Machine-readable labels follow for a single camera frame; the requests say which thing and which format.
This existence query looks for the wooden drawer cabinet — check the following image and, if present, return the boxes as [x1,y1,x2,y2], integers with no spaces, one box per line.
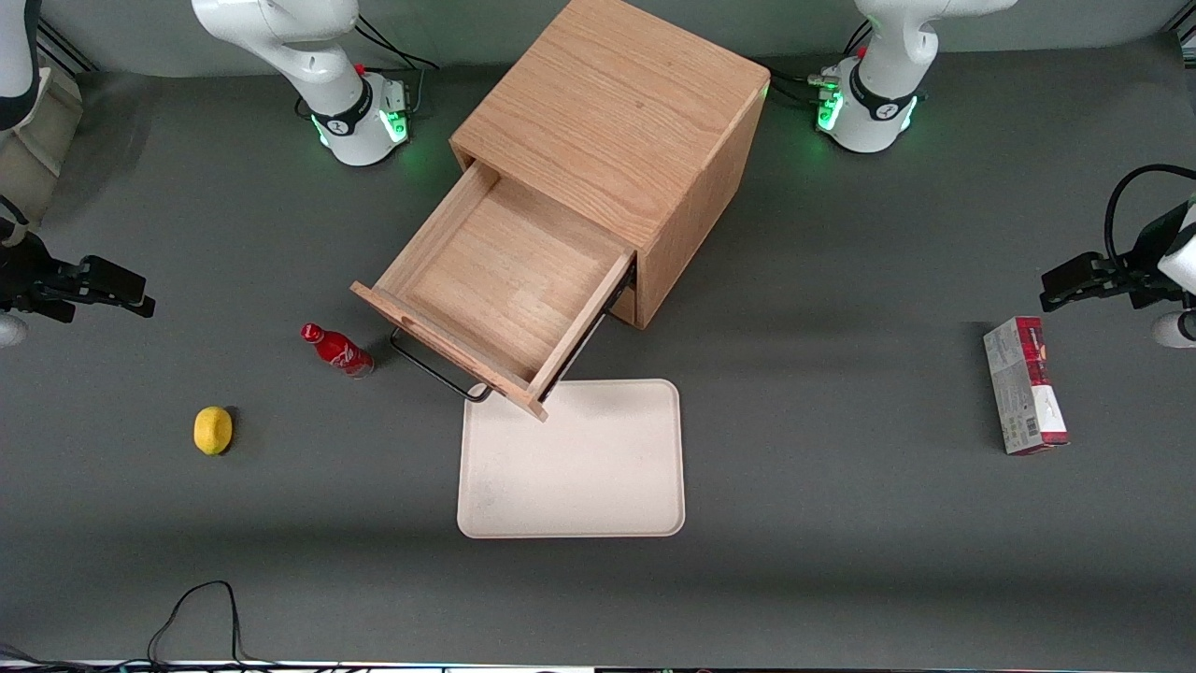
[448,0,772,330]

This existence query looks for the yellow lemon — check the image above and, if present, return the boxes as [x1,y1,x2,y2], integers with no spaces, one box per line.
[193,406,234,456]

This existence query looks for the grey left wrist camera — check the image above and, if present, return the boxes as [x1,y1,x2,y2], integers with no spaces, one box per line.
[1152,311,1196,349]

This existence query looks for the red cola bottle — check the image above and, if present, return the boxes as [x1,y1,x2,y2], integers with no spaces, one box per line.
[300,322,376,379]

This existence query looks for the cream plastic tray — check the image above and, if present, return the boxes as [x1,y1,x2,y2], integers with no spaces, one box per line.
[457,379,686,539]

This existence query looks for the black cable on table edge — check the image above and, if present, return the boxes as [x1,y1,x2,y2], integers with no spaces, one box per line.
[145,580,281,672]

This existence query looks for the red plaid carton box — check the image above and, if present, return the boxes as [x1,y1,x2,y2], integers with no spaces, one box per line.
[983,316,1071,456]

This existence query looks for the black right arm base cables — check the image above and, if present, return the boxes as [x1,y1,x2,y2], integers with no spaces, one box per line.
[353,14,440,113]

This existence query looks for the black left wrist camera cable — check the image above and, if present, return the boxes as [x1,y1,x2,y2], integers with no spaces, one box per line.
[1105,164,1196,272]

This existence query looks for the black left arm base cables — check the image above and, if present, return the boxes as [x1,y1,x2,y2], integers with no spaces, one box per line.
[766,19,875,108]

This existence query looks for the black arm base cables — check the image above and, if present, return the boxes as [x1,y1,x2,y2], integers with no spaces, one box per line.
[353,14,440,113]
[766,19,875,108]

